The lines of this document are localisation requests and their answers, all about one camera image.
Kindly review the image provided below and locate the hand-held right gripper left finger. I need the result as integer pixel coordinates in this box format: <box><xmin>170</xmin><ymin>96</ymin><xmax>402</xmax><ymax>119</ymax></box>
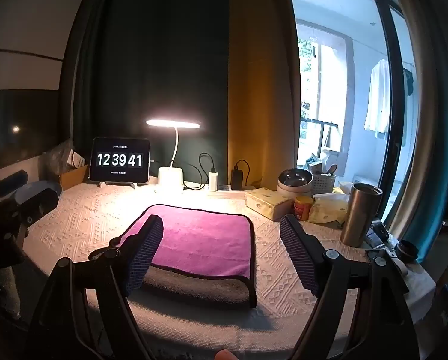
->
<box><xmin>29</xmin><ymin>214</ymin><xmax>165</xmax><ymax>360</ymax></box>

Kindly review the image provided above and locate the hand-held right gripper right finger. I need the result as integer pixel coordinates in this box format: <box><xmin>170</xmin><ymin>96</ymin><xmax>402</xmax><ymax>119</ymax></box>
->
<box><xmin>280</xmin><ymin>214</ymin><xmax>421</xmax><ymax>360</ymax></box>

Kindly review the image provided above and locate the purple and grey towel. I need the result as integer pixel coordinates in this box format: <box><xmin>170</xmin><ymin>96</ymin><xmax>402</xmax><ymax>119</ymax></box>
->
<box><xmin>113</xmin><ymin>204</ymin><xmax>257</xmax><ymax>309</ymax></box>

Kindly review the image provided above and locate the white textured tablecloth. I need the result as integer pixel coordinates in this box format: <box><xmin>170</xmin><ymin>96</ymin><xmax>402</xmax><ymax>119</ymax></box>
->
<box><xmin>22</xmin><ymin>183</ymin><xmax>438</xmax><ymax>360</ymax></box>

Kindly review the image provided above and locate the orange can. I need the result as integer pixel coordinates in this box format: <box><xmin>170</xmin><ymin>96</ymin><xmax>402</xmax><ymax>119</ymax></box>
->
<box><xmin>293</xmin><ymin>195</ymin><xmax>314</xmax><ymax>221</ymax></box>

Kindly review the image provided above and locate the yellow tissue pack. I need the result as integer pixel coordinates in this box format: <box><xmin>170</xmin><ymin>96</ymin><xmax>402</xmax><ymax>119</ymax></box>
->
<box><xmin>244</xmin><ymin>188</ymin><xmax>296</xmax><ymax>221</ymax></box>
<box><xmin>308</xmin><ymin>193</ymin><xmax>350</xmax><ymax>226</ymax></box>

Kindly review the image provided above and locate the white round container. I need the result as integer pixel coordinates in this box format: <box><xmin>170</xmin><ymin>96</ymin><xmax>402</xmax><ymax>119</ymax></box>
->
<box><xmin>277</xmin><ymin>181</ymin><xmax>314</xmax><ymax>200</ymax></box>

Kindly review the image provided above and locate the stainless steel tumbler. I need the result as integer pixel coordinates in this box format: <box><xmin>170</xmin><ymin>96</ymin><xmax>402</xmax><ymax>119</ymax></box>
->
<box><xmin>340</xmin><ymin>182</ymin><xmax>384</xmax><ymax>248</ymax></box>

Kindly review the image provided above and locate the white tablet stand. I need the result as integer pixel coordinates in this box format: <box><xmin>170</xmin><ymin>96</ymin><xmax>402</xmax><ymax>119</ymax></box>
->
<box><xmin>96</xmin><ymin>180</ymin><xmax>139</xmax><ymax>190</ymax></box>

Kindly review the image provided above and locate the white plastic basket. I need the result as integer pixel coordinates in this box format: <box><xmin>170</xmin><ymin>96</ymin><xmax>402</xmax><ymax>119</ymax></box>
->
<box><xmin>309</xmin><ymin>172</ymin><xmax>338</xmax><ymax>198</ymax></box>

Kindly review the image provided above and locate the cardboard box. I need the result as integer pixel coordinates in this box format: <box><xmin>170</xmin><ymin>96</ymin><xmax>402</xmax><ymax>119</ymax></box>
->
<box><xmin>59</xmin><ymin>164</ymin><xmax>90</xmax><ymax>192</ymax></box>

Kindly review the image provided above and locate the clear plastic bag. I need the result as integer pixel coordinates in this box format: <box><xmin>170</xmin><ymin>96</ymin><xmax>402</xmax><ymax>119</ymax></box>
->
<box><xmin>40</xmin><ymin>139</ymin><xmax>86</xmax><ymax>182</ymax></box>

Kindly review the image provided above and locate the metal bowl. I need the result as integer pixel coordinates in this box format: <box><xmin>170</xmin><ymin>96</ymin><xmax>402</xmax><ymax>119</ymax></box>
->
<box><xmin>277</xmin><ymin>168</ymin><xmax>314</xmax><ymax>188</ymax></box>

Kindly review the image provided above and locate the white desk lamp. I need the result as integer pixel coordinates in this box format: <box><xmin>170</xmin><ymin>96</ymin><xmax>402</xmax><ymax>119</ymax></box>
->
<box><xmin>145</xmin><ymin>118</ymin><xmax>203</xmax><ymax>196</ymax></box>

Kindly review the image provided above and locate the white power strip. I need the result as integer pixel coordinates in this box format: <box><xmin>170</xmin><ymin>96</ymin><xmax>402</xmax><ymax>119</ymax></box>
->
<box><xmin>207</xmin><ymin>184</ymin><xmax>257</xmax><ymax>200</ymax></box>

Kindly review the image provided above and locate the black tablet with clock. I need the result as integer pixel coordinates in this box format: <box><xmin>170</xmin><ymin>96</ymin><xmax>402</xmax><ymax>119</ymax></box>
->
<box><xmin>89</xmin><ymin>137</ymin><xmax>151</xmax><ymax>186</ymax></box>

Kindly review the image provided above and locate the white hanging shirt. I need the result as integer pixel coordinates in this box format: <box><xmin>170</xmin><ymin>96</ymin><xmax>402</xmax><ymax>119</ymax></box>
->
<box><xmin>364</xmin><ymin>59</ymin><xmax>392</xmax><ymax>134</ymax></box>

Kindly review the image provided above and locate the yellow curtain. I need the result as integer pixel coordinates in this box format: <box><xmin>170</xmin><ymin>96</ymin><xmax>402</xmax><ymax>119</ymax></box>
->
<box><xmin>227</xmin><ymin>0</ymin><xmax>304</xmax><ymax>193</ymax></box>

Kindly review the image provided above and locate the dark green curtain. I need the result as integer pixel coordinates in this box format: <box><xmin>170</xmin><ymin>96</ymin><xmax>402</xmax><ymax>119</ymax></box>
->
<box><xmin>59</xmin><ymin>0</ymin><xmax>233</xmax><ymax>189</ymax></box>

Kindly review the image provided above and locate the dark hanging garment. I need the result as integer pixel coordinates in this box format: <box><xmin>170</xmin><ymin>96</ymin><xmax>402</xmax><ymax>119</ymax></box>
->
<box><xmin>401</xmin><ymin>67</ymin><xmax>416</xmax><ymax>97</ymax></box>

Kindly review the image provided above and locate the black charger cable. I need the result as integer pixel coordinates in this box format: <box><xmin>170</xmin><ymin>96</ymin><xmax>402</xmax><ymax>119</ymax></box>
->
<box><xmin>182</xmin><ymin>152</ymin><xmax>218</xmax><ymax>192</ymax></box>
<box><xmin>234</xmin><ymin>159</ymin><xmax>256</xmax><ymax>190</ymax></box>

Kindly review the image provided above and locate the black camera lens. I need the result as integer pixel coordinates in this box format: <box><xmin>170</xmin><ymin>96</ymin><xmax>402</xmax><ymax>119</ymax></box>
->
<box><xmin>394</xmin><ymin>239</ymin><xmax>421</xmax><ymax>264</ymax></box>

